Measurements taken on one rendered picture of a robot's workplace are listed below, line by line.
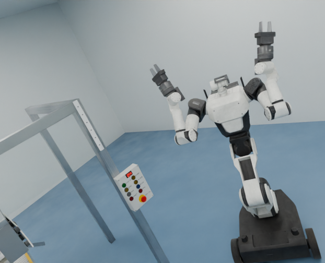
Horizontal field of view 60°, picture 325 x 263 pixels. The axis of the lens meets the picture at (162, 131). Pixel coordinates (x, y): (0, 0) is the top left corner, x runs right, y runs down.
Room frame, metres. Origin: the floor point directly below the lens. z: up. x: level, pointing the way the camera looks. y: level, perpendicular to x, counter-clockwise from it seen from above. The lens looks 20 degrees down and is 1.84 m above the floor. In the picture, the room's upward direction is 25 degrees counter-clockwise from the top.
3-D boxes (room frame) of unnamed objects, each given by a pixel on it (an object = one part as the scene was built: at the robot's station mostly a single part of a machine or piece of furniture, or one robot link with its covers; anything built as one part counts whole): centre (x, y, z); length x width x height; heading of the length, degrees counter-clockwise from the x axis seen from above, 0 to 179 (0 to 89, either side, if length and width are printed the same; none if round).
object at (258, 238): (1.79, -0.47, 0.19); 0.64 x 0.52 x 0.33; 158
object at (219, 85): (1.81, -0.47, 1.32); 0.10 x 0.07 x 0.09; 68
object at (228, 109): (1.86, -0.50, 1.12); 0.34 x 0.30 x 0.36; 68
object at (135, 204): (1.67, 0.32, 0.97); 0.17 x 0.06 x 0.26; 123
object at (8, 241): (1.44, 1.04, 1.14); 0.22 x 0.11 x 0.20; 33
